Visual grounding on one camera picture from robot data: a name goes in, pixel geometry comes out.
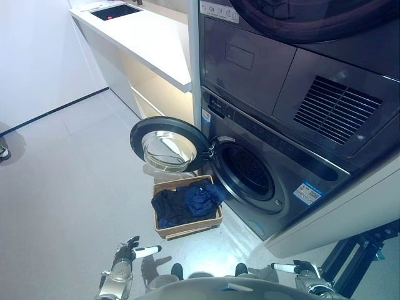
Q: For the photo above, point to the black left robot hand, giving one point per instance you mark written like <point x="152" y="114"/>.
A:
<point x="123" y="254"/>

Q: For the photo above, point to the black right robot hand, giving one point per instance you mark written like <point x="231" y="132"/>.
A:
<point x="307" y="270"/>

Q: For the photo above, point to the bright blue garment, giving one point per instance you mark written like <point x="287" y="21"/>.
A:
<point x="200" y="198"/>

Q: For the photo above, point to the woven wicker laundry basket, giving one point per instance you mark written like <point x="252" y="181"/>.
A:
<point x="187" y="228"/>

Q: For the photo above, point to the grey front-load washing machine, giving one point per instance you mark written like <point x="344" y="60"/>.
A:
<point x="275" y="162"/>

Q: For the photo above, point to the silver right robot leg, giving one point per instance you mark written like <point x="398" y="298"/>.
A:
<point x="262" y="275"/>

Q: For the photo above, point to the dark blue garment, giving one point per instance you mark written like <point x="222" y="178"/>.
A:
<point x="164" y="222"/>

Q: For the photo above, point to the black left robot foot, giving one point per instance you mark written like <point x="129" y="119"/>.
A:
<point x="177" y="270"/>

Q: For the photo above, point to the black robot foot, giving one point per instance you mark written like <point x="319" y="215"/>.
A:
<point x="241" y="269"/>
<point x="177" y="270"/>

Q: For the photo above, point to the black right robot foot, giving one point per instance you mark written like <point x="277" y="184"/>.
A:
<point x="241" y="269"/>

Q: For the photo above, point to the black garment with white print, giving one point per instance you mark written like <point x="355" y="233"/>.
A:
<point x="172" y="204"/>

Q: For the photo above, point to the blue white energy label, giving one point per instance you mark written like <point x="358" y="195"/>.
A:
<point x="308" y="193"/>

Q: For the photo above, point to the grey robot torso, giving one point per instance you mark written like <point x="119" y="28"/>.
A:
<point x="225" y="289"/>

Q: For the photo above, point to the round glass washer door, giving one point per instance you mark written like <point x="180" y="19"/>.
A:
<point x="168" y="145"/>

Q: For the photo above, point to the grey white sneaker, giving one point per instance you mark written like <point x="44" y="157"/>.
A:
<point x="3" y="153"/>

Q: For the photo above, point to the small blue sticker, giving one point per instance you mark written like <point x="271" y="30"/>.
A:
<point x="206" y="117"/>

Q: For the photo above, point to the grey stacked dryer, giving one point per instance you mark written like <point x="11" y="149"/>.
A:
<point x="281" y="68"/>

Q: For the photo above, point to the white counter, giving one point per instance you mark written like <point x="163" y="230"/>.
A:
<point x="140" y="40"/>

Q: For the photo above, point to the black recessed sink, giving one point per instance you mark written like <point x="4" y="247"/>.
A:
<point x="115" y="12"/>

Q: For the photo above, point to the white dryer label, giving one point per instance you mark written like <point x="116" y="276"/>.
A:
<point x="218" y="11"/>

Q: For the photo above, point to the black metal frame stand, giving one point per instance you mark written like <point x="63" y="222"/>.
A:
<point x="359" y="253"/>

